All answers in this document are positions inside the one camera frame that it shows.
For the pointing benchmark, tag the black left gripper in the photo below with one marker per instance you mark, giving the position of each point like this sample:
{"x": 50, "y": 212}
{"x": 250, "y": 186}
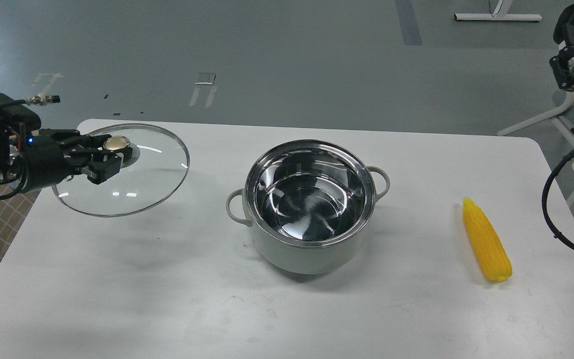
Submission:
{"x": 46, "y": 164}

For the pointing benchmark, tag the glass lid with gold knob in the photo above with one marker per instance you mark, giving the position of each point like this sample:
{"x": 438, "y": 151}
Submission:
{"x": 158, "y": 165}

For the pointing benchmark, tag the yellow corn cob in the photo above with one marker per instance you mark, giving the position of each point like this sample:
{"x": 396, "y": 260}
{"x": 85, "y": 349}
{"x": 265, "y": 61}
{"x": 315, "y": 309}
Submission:
{"x": 486, "y": 244}

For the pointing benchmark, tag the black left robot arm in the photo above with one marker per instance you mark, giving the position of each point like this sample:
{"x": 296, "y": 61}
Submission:
{"x": 17, "y": 123}

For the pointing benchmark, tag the grey pot with steel interior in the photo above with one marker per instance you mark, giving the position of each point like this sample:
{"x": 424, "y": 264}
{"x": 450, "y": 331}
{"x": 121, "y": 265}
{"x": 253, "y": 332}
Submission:
{"x": 308, "y": 204}

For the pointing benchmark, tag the white chair frame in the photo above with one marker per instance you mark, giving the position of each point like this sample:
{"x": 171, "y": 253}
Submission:
{"x": 553, "y": 130}

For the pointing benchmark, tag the white desk frame leg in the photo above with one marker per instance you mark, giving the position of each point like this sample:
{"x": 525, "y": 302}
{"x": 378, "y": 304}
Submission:
{"x": 500, "y": 13}

